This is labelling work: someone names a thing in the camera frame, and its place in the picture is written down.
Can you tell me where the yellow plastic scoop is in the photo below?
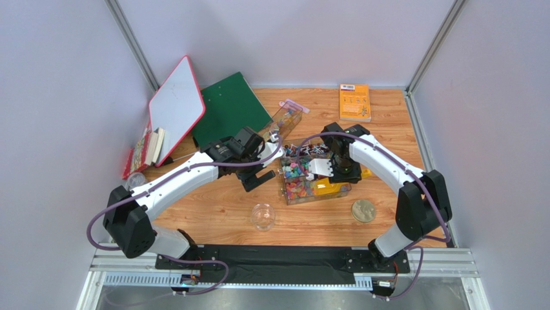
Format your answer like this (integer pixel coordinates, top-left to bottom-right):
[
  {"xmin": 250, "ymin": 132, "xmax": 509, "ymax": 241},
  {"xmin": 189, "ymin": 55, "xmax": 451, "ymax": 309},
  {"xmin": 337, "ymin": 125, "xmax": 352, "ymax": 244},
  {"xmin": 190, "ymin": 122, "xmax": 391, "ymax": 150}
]
[{"xmin": 312, "ymin": 177, "xmax": 352, "ymax": 198}]

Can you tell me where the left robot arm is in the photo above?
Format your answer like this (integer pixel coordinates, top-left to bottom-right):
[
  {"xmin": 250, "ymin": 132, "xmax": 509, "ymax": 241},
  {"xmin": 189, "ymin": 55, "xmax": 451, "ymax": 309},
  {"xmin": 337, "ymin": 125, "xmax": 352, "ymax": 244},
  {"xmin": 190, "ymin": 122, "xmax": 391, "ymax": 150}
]
[{"xmin": 91, "ymin": 127, "xmax": 283, "ymax": 258}]

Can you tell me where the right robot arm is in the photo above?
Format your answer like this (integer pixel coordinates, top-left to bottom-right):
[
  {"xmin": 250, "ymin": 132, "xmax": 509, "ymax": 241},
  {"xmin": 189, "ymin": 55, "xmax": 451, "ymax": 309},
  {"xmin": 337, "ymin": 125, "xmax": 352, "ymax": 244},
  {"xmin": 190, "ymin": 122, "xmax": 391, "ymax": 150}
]
[{"xmin": 309, "ymin": 123, "xmax": 453, "ymax": 267}]

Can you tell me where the clear box of star candies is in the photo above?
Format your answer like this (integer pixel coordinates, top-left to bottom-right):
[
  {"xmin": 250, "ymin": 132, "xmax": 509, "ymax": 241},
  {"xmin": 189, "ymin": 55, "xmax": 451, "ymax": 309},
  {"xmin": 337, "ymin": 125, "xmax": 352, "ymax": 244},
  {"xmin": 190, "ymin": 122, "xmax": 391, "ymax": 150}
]
[{"xmin": 280, "ymin": 154, "xmax": 330, "ymax": 181}]

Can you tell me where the clear box of translucent candies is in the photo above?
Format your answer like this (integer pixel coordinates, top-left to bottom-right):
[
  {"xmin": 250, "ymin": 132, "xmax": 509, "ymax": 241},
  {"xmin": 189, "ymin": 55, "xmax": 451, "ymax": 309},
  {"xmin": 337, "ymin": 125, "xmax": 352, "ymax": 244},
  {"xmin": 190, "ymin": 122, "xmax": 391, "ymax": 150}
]
[{"xmin": 281, "ymin": 178, "xmax": 349, "ymax": 205}]

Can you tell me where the clear box of wrapped candies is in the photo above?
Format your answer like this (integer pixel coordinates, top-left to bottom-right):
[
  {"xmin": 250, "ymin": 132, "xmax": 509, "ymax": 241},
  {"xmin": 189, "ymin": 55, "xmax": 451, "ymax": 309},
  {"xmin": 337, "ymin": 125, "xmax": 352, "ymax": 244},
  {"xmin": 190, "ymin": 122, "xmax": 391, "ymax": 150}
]
[{"xmin": 259, "ymin": 106, "xmax": 303, "ymax": 141}]

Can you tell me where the clear box of lollipops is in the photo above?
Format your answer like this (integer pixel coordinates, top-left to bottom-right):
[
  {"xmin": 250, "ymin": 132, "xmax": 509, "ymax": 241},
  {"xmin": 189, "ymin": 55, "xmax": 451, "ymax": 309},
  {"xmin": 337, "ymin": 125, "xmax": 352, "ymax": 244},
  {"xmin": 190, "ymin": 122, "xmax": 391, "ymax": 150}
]
[{"xmin": 282, "ymin": 138, "xmax": 332, "ymax": 159}]

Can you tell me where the clear round plastic jar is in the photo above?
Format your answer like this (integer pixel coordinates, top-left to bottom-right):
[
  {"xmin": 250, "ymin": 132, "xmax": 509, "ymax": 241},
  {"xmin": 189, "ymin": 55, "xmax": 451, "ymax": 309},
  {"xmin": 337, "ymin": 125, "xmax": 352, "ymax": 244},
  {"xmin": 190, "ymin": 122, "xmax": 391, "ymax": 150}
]
[{"xmin": 250, "ymin": 203, "xmax": 276, "ymax": 231}]

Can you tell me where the green cutting mat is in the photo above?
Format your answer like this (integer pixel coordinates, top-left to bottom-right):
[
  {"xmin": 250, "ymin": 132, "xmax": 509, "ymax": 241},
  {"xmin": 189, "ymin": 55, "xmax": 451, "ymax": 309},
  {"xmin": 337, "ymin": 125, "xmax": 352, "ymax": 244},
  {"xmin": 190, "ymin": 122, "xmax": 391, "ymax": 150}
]
[{"xmin": 192, "ymin": 72, "xmax": 272, "ymax": 149}]

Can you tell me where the gold round tin lid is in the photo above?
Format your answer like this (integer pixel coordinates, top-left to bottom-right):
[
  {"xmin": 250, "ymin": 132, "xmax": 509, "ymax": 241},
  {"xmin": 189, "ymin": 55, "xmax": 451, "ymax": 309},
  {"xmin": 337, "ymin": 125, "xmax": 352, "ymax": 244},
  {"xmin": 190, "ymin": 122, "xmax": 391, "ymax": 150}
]
[{"xmin": 351, "ymin": 200, "xmax": 376, "ymax": 223}]

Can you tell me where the orange paperback book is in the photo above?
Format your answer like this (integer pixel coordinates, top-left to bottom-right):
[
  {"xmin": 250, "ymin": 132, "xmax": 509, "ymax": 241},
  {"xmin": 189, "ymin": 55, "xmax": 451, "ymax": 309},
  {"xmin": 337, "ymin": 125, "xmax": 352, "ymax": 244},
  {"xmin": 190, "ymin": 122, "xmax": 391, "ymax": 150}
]
[{"xmin": 339, "ymin": 84, "xmax": 372, "ymax": 122}]

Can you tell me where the red framed whiteboard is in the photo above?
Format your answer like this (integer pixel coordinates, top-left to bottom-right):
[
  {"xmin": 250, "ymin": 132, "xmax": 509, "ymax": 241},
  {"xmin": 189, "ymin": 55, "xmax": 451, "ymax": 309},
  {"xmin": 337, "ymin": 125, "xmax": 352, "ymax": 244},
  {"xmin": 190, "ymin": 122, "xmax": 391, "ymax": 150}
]
[{"xmin": 148, "ymin": 55, "xmax": 206, "ymax": 167}]

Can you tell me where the stack of books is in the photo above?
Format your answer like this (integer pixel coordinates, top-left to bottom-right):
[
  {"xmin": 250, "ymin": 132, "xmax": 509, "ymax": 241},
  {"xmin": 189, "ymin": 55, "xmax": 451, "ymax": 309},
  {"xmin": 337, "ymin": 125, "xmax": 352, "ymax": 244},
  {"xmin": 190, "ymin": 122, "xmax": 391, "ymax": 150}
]
[{"xmin": 122, "ymin": 127, "xmax": 165, "ymax": 180}]

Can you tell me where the small clear cup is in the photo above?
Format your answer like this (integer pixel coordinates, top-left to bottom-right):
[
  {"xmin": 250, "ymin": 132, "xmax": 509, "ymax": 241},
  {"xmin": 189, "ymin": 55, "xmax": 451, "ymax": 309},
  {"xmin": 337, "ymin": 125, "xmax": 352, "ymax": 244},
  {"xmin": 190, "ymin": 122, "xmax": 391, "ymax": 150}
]
[{"xmin": 125, "ymin": 172, "xmax": 147, "ymax": 190}]

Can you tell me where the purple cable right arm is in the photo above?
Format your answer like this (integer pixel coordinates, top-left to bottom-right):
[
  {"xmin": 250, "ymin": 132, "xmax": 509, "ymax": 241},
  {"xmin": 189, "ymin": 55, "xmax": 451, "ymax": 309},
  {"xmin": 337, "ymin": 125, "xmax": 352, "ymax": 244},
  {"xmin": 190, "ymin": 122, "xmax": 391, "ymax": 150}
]
[{"xmin": 295, "ymin": 131, "xmax": 452, "ymax": 300}]

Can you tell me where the aluminium frame rail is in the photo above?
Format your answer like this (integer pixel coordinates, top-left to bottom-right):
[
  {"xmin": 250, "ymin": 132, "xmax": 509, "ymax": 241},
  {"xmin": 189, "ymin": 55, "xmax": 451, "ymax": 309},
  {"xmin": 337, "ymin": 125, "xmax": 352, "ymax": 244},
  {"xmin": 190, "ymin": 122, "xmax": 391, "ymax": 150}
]
[{"xmin": 77, "ymin": 245, "xmax": 489, "ymax": 309}]

